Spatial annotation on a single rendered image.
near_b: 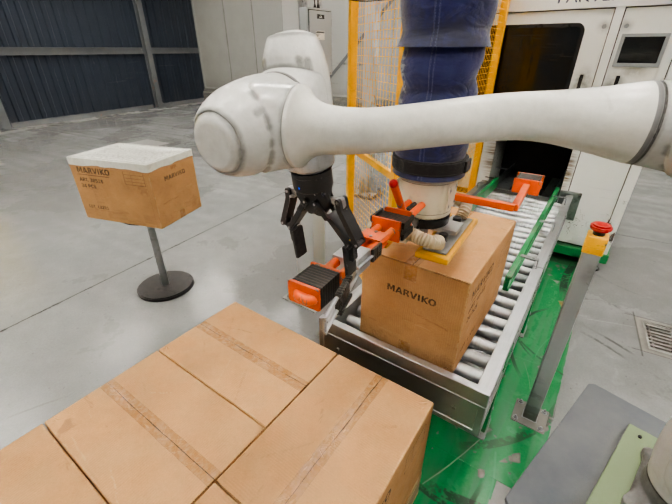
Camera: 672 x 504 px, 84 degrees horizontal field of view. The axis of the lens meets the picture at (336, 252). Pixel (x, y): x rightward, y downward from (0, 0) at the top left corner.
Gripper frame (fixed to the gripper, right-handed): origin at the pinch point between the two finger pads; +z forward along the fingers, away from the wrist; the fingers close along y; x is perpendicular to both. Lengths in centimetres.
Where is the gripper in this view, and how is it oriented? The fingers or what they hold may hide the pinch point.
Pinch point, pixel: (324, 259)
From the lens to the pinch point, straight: 78.0
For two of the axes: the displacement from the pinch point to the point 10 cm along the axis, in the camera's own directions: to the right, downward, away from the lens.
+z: 1.1, 8.3, 5.5
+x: -6.1, 4.9, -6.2
